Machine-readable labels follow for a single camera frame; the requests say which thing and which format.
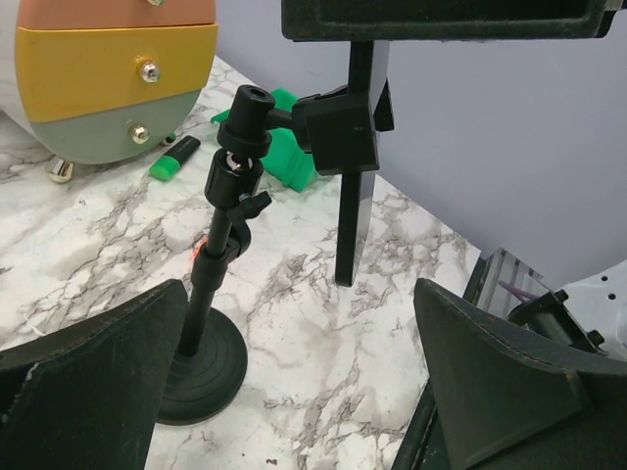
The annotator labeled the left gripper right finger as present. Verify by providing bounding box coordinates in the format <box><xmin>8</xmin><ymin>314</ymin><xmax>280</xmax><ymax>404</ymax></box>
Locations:
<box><xmin>393</xmin><ymin>279</ymin><xmax>626</xmax><ymax>469</ymax></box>

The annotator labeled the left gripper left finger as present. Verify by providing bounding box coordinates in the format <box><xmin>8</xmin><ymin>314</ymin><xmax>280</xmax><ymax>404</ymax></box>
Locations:
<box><xmin>1</xmin><ymin>279</ymin><xmax>187</xmax><ymax>469</ymax></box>

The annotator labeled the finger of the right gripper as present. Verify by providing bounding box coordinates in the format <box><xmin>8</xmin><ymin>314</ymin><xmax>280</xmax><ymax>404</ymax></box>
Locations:
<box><xmin>281</xmin><ymin>0</ymin><xmax>615</xmax><ymax>42</ymax></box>

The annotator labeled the tall black smartphone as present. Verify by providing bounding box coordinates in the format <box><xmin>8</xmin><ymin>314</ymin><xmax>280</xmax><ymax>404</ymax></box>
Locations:
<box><xmin>360</xmin><ymin>39</ymin><xmax>393</xmax><ymax>246</ymax></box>

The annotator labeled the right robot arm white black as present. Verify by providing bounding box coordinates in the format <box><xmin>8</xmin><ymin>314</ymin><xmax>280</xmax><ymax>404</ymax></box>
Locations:
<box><xmin>281</xmin><ymin>1</ymin><xmax>626</xmax><ymax>357</ymax></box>

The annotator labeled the green plastic bin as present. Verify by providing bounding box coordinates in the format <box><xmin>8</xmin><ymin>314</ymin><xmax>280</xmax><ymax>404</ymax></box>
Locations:
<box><xmin>210</xmin><ymin>88</ymin><xmax>319</xmax><ymax>193</ymax></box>

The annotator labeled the orange highlighter marker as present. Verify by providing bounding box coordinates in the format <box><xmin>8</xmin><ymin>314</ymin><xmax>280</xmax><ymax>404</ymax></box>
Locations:
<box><xmin>192</xmin><ymin>240</ymin><xmax>207</xmax><ymax>258</ymax></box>

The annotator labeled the green highlighter marker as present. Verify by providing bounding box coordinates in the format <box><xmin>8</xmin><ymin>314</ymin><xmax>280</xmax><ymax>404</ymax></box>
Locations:
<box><xmin>148</xmin><ymin>135</ymin><xmax>201</xmax><ymax>182</ymax></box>

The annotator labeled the cream drawer cabinet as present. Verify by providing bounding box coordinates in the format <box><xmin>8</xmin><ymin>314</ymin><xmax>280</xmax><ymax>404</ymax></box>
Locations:
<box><xmin>1</xmin><ymin>1</ymin><xmax>218</xmax><ymax>182</ymax></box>

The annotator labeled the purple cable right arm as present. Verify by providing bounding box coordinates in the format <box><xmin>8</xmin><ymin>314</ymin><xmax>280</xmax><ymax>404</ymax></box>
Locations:
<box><xmin>498</xmin><ymin>279</ymin><xmax>545</xmax><ymax>307</ymax></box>

